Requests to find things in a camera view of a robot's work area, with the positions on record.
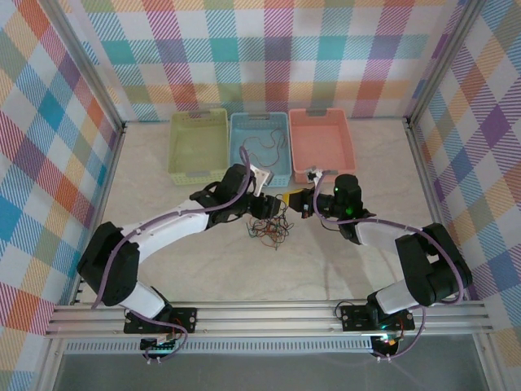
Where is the orange thin cable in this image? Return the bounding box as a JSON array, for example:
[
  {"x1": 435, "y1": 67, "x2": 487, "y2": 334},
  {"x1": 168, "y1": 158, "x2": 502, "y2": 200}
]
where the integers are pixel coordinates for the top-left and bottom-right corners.
[{"x1": 259, "y1": 219, "x2": 287, "y2": 251}]

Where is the brown-red thin cable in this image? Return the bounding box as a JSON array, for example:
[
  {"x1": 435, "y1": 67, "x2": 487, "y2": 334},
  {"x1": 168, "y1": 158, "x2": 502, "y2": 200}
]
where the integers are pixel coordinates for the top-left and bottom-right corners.
[{"x1": 242, "y1": 129, "x2": 288, "y2": 169}]

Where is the pink plastic basket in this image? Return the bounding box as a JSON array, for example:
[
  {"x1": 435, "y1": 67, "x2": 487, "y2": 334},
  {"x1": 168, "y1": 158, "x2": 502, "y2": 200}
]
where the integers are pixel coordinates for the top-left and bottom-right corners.
[{"x1": 287, "y1": 108, "x2": 358, "y2": 184}]

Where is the green plastic basket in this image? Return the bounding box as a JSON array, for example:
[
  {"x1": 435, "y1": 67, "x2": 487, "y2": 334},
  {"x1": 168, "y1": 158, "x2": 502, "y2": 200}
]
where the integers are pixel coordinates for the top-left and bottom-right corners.
[{"x1": 166, "y1": 108, "x2": 230, "y2": 187}]

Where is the blue plastic basket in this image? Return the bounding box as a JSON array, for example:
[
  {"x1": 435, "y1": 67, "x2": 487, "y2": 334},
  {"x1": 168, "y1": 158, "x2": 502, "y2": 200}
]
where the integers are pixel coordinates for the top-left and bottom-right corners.
[{"x1": 228, "y1": 112, "x2": 293, "y2": 189}]

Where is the plaid backdrop cloth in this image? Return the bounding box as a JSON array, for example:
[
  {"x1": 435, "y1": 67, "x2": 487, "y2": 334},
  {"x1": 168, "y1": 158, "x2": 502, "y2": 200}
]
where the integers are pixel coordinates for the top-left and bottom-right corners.
[
  {"x1": 410, "y1": 0, "x2": 521, "y2": 391},
  {"x1": 52, "y1": 0, "x2": 473, "y2": 123},
  {"x1": 0, "y1": 0, "x2": 123, "y2": 391}
]

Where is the grey metal panel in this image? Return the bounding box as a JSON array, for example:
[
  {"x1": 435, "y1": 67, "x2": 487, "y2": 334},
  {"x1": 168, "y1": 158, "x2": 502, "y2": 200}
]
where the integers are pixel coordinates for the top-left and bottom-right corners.
[{"x1": 52, "y1": 352, "x2": 489, "y2": 391}]

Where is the aluminium side rail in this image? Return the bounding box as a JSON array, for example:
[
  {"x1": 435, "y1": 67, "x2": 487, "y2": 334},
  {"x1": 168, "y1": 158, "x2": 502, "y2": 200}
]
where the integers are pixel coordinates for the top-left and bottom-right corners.
[
  {"x1": 71, "y1": 121, "x2": 127, "y2": 306},
  {"x1": 405, "y1": 117, "x2": 469, "y2": 302}
]

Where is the aluminium mounting rail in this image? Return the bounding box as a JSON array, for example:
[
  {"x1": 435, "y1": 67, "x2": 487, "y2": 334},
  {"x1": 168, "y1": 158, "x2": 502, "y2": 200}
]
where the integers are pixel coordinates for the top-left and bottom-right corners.
[{"x1": 44, "y1": 300, "x2": 493, "y2": 339}]

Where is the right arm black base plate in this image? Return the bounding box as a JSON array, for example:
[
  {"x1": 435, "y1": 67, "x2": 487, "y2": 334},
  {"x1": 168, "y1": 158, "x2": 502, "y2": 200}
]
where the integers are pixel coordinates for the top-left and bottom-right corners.
[{"x1": 340, "y1": 304, "x2": 416, "y2": 332}]

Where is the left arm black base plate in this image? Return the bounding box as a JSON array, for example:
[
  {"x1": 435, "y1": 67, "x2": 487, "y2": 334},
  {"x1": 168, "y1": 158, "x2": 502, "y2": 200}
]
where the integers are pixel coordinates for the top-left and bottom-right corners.
[{"x1": 124, "y1": 307, "x2": 199, "y2": 335}]

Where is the grey slotted cable duct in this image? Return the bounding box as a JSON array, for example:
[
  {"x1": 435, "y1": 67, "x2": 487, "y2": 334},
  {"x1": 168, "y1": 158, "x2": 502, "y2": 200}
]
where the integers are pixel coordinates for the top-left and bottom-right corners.
[{"x1": 64, "y1": 340, "x2": 375, "y2": 355}]

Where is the aluminium frame post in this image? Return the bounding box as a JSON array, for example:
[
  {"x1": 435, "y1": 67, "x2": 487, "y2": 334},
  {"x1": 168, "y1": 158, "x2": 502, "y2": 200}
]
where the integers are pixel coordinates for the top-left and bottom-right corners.
[
  {"x1": 38, "y1": 0, "x2": 125, "y2": 131},
  {"x1": 36, "y1": 337, "x2": 68, "y2": 391},
  {"x1": 406, "y1": 0, "x2": 489, "y2": 130},
  {"x1": 471, "y1": 332, "x2": 508, "y2": 391}
]

